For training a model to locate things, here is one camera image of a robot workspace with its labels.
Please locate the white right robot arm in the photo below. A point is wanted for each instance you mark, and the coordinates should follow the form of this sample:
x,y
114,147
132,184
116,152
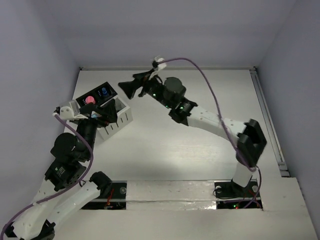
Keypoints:
x,y
247,138

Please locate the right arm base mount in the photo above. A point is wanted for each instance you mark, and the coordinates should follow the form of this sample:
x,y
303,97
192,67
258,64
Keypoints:
x,y
231,196

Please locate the aluminium rail at wall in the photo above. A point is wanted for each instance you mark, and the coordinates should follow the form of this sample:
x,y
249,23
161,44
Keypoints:
x,y
273,139

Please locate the pink-capped marker tube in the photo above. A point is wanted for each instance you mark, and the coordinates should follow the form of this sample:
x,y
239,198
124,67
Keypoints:
x,y
90,100

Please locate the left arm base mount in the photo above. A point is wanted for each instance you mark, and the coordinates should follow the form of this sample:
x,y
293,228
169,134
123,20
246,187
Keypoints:
x,y
112,195

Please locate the light blue marker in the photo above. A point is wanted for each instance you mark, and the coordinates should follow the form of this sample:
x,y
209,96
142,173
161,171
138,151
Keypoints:
x,y
94,115

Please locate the white slotted organizer box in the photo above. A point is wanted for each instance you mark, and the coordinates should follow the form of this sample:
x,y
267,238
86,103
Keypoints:
x,y
124,117

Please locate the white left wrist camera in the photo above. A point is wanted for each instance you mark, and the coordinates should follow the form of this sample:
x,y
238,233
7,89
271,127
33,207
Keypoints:
x,y
69,111

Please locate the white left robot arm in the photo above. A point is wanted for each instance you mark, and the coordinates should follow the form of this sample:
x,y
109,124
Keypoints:
x,y
73,158

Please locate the black slotted organizer box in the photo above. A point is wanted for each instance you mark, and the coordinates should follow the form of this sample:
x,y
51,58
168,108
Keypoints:
x,y
97,94

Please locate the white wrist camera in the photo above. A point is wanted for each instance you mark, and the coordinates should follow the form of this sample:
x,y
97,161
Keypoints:
x,y
158,64
69,111

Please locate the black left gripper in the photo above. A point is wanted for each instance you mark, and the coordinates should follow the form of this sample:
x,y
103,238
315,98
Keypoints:
x,y
90,115

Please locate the black highlighter blue cap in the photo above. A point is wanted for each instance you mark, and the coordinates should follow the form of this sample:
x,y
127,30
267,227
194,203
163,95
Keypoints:
x,y
105,93

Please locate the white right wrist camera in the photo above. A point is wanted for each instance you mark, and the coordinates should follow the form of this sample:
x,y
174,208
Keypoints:
x,y
158,64

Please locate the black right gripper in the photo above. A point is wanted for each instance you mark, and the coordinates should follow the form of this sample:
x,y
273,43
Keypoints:
x,y
131,87

